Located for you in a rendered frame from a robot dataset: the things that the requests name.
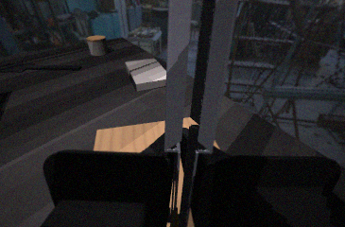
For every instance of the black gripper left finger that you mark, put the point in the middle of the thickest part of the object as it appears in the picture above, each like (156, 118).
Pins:
(95, 175)

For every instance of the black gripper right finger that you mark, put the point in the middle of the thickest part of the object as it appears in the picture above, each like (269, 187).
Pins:
(222, 180)

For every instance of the light brown wooden board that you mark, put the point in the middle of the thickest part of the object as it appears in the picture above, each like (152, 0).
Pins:
(136, 138)

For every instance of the grey flat rectangular block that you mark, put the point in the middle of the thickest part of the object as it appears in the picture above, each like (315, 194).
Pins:
(146, 74)

